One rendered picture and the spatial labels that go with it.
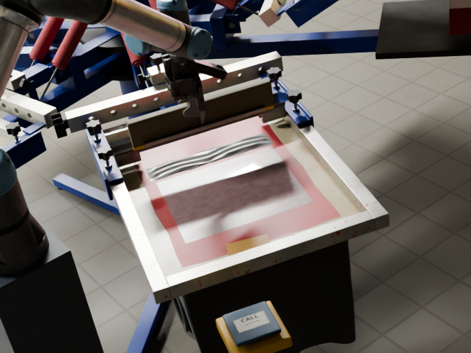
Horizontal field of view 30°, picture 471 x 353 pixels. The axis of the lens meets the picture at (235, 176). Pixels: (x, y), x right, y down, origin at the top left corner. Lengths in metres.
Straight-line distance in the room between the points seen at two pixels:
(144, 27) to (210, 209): 0.55
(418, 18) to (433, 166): 1.07
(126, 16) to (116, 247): 2.04
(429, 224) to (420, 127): 0.75
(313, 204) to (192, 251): 0.33
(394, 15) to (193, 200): 1.18
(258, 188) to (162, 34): 0.53
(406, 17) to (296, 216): 1.16
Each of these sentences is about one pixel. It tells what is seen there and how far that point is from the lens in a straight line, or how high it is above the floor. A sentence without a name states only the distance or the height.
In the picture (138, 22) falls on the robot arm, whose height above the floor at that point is 1.52.
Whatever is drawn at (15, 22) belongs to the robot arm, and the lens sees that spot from 1.88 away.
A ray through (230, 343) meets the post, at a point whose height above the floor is 0.95.
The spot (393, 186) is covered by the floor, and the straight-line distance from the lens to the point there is 3.90.
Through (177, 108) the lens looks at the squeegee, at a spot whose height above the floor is 1.14.
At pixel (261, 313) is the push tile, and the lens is 1.91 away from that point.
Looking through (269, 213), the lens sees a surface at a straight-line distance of 2.21.
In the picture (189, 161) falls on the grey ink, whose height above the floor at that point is 0.96.
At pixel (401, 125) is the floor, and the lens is 4.33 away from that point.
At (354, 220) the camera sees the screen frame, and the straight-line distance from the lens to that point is 2.10.
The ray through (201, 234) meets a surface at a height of 0.96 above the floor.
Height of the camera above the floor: 2.26
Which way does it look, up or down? 34 degrees down
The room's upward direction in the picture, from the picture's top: 10 degrees counter-clockwise
